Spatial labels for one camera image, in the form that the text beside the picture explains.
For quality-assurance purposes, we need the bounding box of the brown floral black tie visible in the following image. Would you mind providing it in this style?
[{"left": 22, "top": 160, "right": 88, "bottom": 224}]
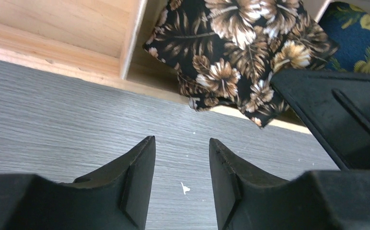
[{"left": 143, "top": 0, "right": 338, "bottom": 128}]

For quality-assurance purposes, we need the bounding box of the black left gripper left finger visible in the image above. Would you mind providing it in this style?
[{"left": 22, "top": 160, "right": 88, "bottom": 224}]
[{"left": 0, "top": 136, "right": 156, "bottom": 230}]

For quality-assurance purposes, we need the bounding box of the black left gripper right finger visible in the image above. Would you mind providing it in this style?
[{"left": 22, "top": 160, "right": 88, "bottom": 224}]
[{"left": 209, "top": 138, "right": 370, "bottom": 230}]

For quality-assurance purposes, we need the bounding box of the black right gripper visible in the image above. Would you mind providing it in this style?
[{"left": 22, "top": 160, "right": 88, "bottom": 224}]
[{"left": 271, "top": 69, "right": 370, "bottom": 170}]

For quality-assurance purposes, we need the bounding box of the navy yellow floral rolled tie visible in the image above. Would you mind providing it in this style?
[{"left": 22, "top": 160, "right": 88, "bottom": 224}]
[{"left": 319, "top": 2, "right": 370, "bottom": 74}]

